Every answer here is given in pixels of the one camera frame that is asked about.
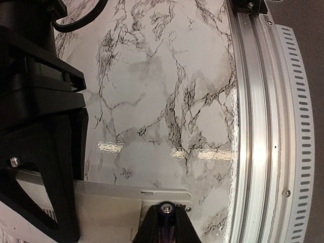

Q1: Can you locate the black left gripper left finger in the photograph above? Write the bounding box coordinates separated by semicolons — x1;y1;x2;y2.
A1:
132;205;159;243

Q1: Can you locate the white remote control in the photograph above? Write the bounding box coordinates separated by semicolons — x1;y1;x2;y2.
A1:
1;180;194;242

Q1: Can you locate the white perforated cable duct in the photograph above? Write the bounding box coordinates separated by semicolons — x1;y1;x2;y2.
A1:
276;25;315;242

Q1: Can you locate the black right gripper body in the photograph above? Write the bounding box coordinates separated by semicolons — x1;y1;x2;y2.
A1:
1;1;85;130

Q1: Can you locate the aluminium front table rail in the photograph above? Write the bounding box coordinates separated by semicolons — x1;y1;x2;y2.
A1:
229;4;280;242

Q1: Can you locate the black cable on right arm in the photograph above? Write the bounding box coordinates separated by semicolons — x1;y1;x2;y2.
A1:
52;0;109;33

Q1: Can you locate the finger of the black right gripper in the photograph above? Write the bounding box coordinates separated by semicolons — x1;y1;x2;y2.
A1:
1;108;89;240

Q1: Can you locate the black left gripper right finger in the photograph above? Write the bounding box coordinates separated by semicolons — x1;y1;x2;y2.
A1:
175;206;201;243

